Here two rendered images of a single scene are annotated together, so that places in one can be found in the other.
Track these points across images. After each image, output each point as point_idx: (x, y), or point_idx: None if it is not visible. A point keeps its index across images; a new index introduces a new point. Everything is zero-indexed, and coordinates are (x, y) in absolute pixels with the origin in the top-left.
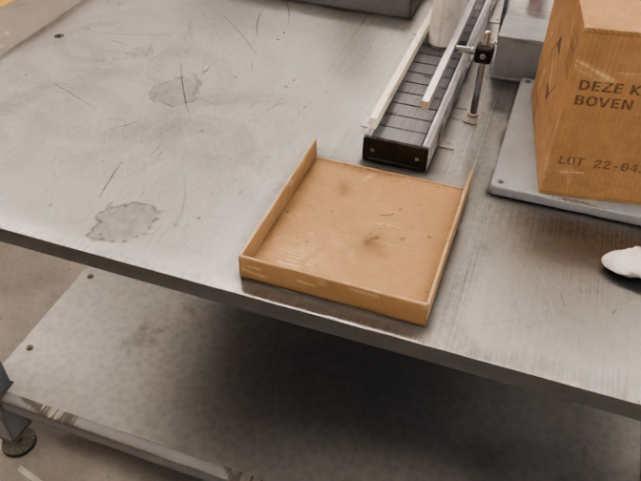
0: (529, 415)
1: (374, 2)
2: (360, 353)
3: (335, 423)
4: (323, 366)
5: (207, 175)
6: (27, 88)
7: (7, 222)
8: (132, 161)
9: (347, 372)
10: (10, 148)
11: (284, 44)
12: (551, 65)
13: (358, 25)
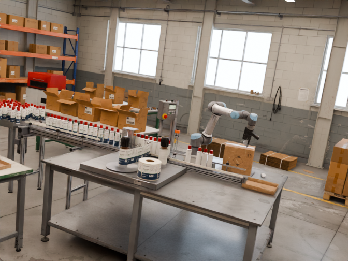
0: (236, 227)
1: (183, 171)
2: (222, 240)
3: (242, 246)
4: (227, 245)
5: (248, 194)
6: (220, 205)
7: (267, 208)
8: (246, 199)
9: (228, 242)
10: (245, 207)
11: (198, 183)
12: (236, 160)
13: (189, 176)
